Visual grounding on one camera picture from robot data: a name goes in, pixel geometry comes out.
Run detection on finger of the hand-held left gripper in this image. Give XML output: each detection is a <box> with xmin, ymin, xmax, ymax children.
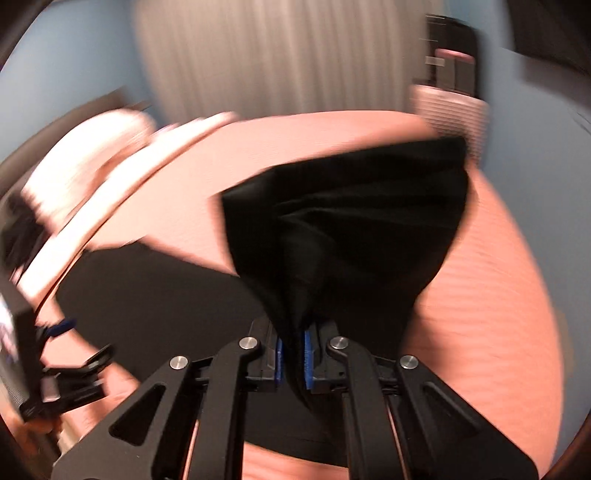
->
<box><xmin>41</xmin><ymin>344</ymin><xmax>116</xmax><ymax>409</ymax></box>

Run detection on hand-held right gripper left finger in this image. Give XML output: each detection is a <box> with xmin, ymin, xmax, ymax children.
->
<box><xmin>51</xmin><ymin>318</ymin><xmax>283</xmax><ymax>480</ymax></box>

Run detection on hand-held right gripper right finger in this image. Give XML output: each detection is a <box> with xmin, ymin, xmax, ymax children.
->
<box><xmin>302</xmin><ymin>319</ymin><xmax>540</xmax><ymax>480</ymax></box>

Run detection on black pants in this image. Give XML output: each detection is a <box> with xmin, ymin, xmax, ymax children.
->
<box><xmin>54</xmin><ymin>136</ymin><xmax>471</xmax><ymax>468</ymax></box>

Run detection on white pillow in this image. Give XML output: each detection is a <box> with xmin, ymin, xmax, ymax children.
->
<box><xmin>21</xmin><ymin>111</ymin><xmax>160</xmax><ymax>232</ymax></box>

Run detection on pink bed blanket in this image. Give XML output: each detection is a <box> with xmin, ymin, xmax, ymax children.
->
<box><xmin>32</xmin><ymin>111</ymin><xmax>566</xmax><ymax>480</ymax></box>

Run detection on white window curtain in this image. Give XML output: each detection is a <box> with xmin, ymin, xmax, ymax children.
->
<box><xmin>131</xmin><ymin>0</ymin><xmax>432</xmax><ymax>127</ymax></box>

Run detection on black chair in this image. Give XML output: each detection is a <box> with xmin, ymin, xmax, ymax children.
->
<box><xmin>424</xmin><ymin>14</ymin><xmax>485</xmax><ymax>100</ymax></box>

